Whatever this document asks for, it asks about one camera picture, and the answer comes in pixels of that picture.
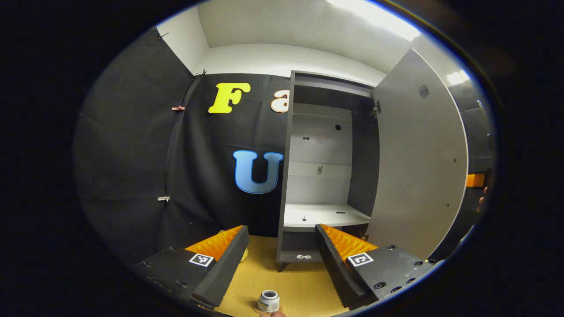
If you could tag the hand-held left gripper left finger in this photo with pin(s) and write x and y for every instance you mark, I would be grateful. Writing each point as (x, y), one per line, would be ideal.
(227, 264)

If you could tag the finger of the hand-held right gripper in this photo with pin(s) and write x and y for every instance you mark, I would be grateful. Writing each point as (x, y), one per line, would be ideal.
(475, 180)

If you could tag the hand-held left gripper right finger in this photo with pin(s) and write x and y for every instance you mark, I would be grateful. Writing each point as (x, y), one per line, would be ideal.
(337, 264)

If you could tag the round brown coaster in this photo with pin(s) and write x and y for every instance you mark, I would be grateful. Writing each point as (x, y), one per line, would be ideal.
(255, 310)

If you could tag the small white bottle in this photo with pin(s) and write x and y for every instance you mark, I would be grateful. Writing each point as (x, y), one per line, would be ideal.
(269, 301)

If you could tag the pale cabinet door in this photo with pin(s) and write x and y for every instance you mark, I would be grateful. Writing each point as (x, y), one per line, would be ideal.
(418, 176)

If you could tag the dark grey cabinet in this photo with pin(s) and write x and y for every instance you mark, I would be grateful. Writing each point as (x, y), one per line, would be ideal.
(319, 185)

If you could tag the yellow soft ball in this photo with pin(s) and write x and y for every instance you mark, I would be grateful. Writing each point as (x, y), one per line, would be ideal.
(244, 255)

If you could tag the ceiling light panel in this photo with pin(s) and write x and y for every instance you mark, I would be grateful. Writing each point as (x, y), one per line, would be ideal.
(458, 77)

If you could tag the black backdrop cloth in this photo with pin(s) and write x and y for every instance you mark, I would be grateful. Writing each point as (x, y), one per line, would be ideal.
(132, 154)

